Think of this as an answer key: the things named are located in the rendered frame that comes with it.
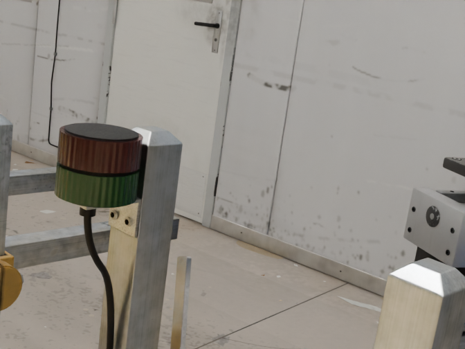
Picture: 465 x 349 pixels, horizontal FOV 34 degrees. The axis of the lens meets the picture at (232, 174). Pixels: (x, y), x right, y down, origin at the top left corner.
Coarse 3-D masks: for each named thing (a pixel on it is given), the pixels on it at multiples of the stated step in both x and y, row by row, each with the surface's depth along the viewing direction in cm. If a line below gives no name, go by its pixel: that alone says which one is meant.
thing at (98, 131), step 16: (64, 128) 54; (80, 128) 54; (96, 128) 55; (112, 128) 56; (112, 176) 53; (80, 208) 55; (112, 208) 59; (128, 208) 57; (112, 224) 59; (128, 224) 57; (96, 256) 57; (112, 288) 59; (112, 304) 59; (112, 320) 59; (112, 336) 60
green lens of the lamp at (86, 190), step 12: (60, 168) 53; (60, 180) 53; (72, 180) 53; (84, 180) 52; (96, 180) 52; (108, 180) 52; (120, 180) 53; (132, 180) 54; (60, 192) 53; (72, 192) 53; (84, 192) 52; (96, 192) 52; (108, 192) 53; (120, 192) 53; (132, 192) 54; (84, 204) 53; (96, 204) 53; (108, 204) 53; (120, 204) 54
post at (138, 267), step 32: (160, 128) 58; (160, 160) 57; (160, 192) 58; (160, 224) 59; (128, 256) 58; (160, 256) 60; (128, 288) 59; (160, 288) 61; (128, 320) 59; (160, 320) 62
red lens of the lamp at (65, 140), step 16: (64, 144) 53; (80, 144) 52; (96, 144) 52; (112, 144) 52; (128, 144) 53; (64, 160) 53; (80, 160) 52; (96, 160) 52; (112, 160) 52; (128, 160) 53
